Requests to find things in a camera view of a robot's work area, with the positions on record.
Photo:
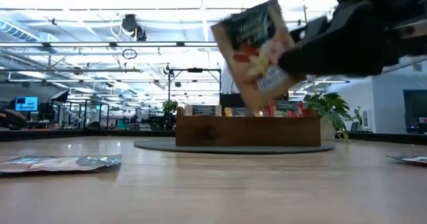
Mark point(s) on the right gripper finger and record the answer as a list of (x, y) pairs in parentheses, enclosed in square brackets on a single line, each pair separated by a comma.
[(313, 29), (350, 47)]

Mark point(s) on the yellow mango tea sachet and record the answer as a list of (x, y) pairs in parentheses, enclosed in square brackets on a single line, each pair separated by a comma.
[(238, 112)]

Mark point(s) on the wooden tea organizer box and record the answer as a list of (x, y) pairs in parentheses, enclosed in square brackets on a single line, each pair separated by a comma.
[(248, 130)]

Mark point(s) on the green potted plant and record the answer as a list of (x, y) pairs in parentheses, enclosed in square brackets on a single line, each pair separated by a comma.
[(328, 112)]

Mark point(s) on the grey round woven placemat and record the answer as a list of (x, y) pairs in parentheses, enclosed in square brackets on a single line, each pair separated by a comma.
[(233, 149)]

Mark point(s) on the distant black rack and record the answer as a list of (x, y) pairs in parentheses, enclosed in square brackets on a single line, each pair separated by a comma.
[(84, 115)]

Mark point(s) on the blue computer monitor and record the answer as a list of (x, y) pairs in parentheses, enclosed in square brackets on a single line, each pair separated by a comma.
[(26, 103)]

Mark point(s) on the distant black gantry frame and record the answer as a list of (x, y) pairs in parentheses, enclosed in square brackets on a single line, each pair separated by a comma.
[(195, 70)]

